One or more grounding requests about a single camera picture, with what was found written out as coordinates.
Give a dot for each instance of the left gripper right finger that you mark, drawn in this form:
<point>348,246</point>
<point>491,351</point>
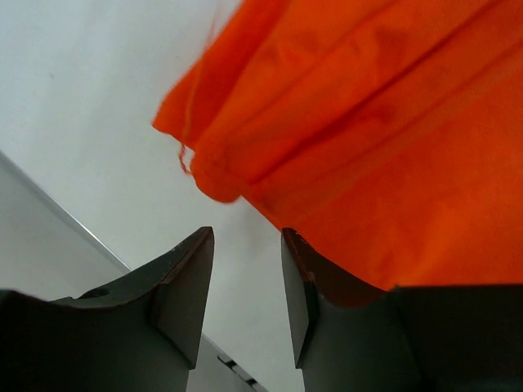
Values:
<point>348,335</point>

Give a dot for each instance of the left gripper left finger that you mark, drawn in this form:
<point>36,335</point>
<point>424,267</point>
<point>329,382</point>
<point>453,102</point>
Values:
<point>140,332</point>

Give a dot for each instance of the orange t shirt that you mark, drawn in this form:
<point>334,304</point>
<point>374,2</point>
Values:
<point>388,134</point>

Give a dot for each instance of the aluminium rail on table edge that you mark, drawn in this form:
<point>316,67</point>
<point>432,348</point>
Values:
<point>48,254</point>

